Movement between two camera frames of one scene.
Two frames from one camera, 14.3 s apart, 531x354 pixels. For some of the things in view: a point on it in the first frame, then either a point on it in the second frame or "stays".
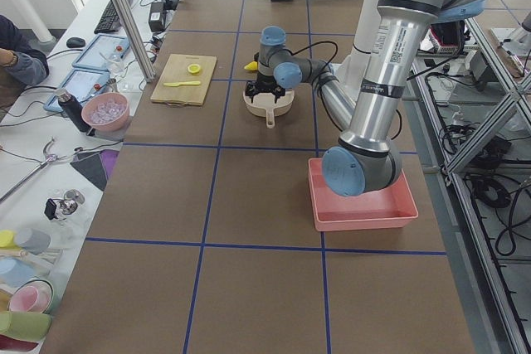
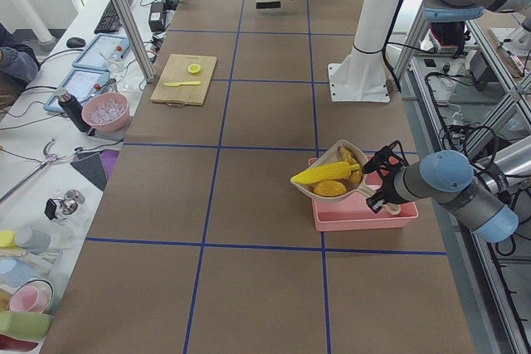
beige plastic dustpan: x=265 y=104 -> x=337 y=176
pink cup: x=34 y=295 stays
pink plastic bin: x=392 y=205 stays
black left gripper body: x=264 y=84 -> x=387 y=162
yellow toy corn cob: x=252 y=65 -> x=334 y=171
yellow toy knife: x=186 y=83 stays
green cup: x=27 y=326 stays
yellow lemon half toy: x=194 y=68 stays
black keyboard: x=111 y=21 stays
